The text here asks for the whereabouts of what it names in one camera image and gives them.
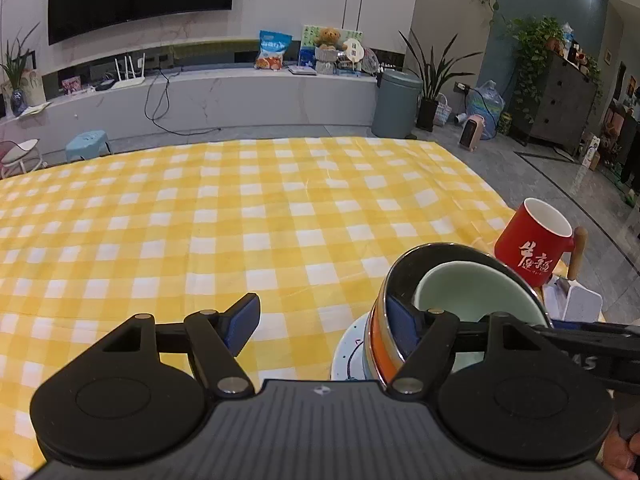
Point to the red mug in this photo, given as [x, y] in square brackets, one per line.
[525, 250]

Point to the blue plastic stool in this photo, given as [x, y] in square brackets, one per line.
[87, 141]

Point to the green picture card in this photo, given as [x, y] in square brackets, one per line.
[309, 42]

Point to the pink card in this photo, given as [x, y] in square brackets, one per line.
[71, 85]

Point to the white painted plate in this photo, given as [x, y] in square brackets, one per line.
[350, 350]

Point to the blue snack bag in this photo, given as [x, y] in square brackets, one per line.
[272, 50]

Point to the orange steel bowl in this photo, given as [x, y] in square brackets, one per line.
[386, 355]

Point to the marble television console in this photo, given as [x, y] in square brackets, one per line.
[250, 102]

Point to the white carton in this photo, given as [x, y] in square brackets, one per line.
[591, 152]

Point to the brown teddy bear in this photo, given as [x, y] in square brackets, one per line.
[330, 40]

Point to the white woven basket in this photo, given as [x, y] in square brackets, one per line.
[442, 112]

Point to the blue water jug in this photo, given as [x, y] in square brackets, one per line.
[487, 102]

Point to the white router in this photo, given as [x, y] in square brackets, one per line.
[129, 80]

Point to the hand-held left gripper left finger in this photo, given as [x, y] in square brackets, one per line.
[242, 321]

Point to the white round fan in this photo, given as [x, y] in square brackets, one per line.
[353, 50]

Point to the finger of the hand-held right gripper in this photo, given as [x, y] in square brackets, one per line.
[590, 328]

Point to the white round stool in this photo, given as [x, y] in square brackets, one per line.
[22, 152]

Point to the ivy plant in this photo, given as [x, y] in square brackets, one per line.
[530, 55]

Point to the plant in black pot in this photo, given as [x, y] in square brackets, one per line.
[427, 112]

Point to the grey trash can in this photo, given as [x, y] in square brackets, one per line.
[395, 105]

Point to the grey dresser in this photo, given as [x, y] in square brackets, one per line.
[562, 100]

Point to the light green bowl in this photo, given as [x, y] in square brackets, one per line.
[475, 290]

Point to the person's right hand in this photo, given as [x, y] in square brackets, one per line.
[627, 450]

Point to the paper sheet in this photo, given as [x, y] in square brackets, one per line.
[35, 109]

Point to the black flat box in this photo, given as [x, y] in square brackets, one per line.
[105, 85]

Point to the yellow checkered tablecloth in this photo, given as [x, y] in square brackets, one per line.
[150, 220]

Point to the white tote bag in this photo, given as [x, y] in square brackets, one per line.
[32, 85]

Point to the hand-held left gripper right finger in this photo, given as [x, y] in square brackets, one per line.
[400, 326]

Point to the pink space heater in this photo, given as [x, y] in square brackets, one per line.
[472, 132]

